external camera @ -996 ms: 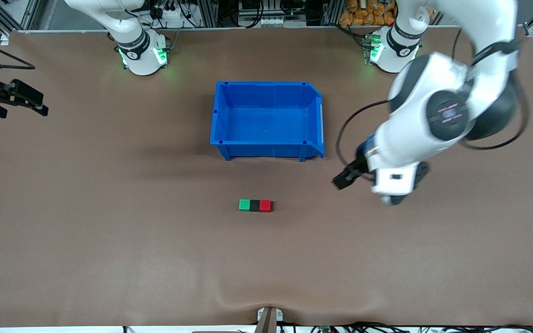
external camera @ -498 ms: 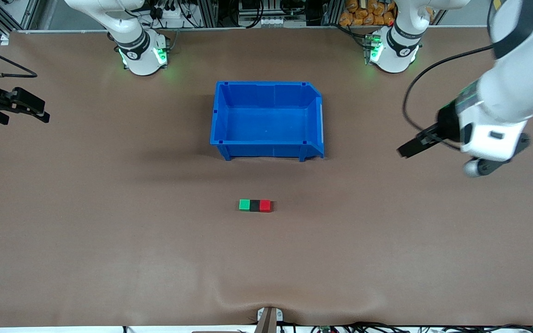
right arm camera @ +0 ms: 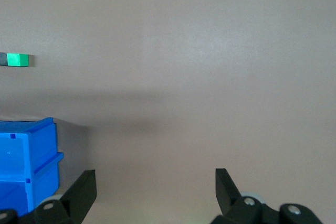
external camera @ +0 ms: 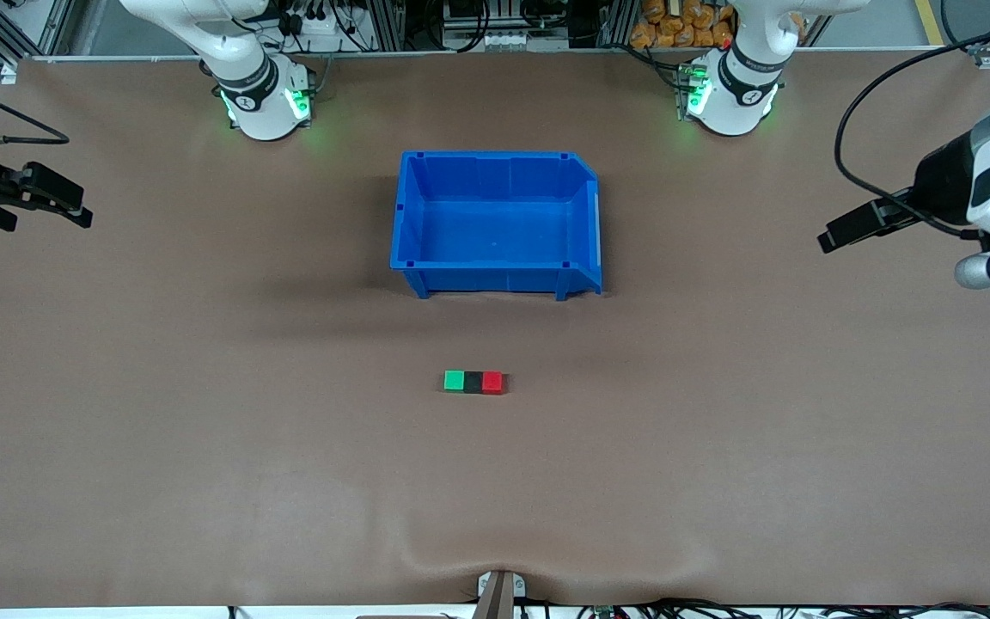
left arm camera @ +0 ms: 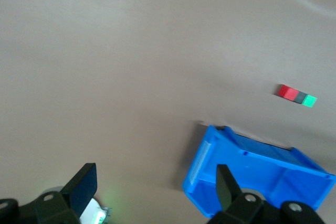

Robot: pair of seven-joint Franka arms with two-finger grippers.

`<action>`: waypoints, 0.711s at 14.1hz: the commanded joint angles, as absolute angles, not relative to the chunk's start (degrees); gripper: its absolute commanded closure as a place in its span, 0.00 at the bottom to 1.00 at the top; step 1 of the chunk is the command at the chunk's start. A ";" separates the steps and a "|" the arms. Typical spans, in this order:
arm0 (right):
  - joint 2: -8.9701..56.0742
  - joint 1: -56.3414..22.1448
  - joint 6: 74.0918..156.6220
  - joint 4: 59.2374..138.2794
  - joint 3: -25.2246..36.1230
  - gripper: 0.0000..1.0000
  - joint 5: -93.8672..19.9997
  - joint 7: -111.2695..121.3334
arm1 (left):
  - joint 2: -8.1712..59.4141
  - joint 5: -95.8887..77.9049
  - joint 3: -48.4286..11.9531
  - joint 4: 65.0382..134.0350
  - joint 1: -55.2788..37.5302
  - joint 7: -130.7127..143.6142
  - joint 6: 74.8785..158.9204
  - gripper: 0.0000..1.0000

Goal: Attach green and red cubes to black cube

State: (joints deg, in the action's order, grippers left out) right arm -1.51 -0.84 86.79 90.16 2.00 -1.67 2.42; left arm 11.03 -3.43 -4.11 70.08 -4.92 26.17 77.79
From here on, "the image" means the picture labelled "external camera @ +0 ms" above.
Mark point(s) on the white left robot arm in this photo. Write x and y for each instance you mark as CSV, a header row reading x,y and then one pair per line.
x,y
740,94

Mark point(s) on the blue plastic storage bin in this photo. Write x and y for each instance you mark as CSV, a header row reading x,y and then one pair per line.
x,y
495,223

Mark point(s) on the brown table mat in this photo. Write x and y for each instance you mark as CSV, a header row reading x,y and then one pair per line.
x,y
203,387

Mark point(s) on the red cube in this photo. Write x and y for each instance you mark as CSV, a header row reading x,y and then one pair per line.
x,y
492,383

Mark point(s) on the black cube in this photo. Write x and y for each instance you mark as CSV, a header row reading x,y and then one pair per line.
x,y
473,383

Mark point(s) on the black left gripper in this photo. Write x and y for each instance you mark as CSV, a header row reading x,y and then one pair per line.
x,y
940,183

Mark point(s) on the white power strip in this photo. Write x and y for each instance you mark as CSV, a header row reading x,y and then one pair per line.
x,y
319,34

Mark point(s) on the orange snack packets pile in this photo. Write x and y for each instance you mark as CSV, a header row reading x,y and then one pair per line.
x,y
675,24

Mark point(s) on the aluminium frame post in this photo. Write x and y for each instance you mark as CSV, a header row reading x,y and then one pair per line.
x,y
617,19
383,21

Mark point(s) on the green cube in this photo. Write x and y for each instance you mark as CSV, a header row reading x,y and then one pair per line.
x,y
455,381

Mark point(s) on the metal corner bracket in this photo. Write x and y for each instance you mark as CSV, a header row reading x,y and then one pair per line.
x,y
986,57
8,73

